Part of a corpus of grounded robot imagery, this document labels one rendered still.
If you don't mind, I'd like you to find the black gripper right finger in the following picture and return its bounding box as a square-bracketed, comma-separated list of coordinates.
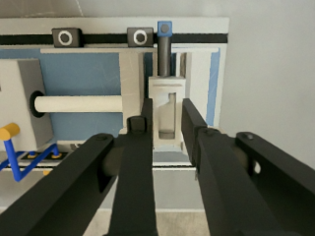
[181, 98, 315, 236]

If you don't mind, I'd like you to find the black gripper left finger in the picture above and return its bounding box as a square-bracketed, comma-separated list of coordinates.
[0, 98, 158, 236]

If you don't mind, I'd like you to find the white block with rectangular pocket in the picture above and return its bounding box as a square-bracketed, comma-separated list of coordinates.
[149, 77, 185, 145]

